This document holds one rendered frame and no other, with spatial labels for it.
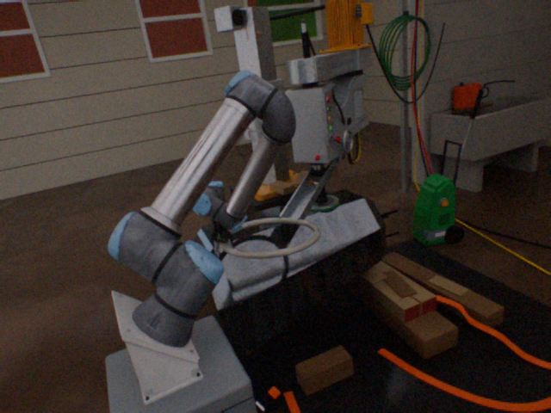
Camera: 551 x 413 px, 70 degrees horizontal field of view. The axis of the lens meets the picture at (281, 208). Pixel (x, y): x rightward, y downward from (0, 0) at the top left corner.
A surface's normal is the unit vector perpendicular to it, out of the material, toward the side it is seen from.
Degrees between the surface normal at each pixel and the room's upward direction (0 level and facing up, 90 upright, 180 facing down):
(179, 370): 90
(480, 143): 90
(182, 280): 68
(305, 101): 90
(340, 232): 45
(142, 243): 63
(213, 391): 0
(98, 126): 90
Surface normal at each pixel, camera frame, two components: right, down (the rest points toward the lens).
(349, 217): 0.22, -0.46
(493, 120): 0.43, 0.28
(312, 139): -0.46, 0.38
